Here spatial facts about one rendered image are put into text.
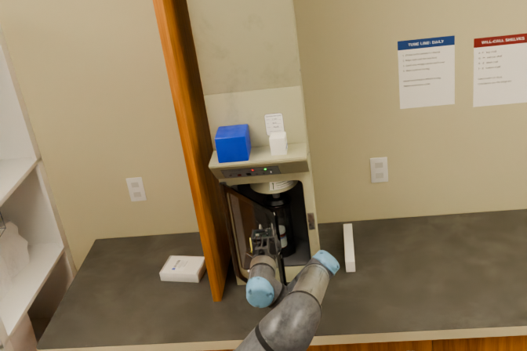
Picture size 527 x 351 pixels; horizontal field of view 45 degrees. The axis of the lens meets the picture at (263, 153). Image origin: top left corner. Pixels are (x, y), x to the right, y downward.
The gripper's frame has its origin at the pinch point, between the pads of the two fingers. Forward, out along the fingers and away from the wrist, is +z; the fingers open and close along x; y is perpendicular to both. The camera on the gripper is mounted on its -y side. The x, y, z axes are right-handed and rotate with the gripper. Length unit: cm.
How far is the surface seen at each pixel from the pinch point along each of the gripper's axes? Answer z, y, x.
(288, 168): 16.7, 13.7, -7.4
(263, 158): 13.1, 20.0, -0.1
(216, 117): 23.0, 31.7, 14.9
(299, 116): 22.9, 29.6, -12.4
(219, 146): 12.2, 25.9, 13.3
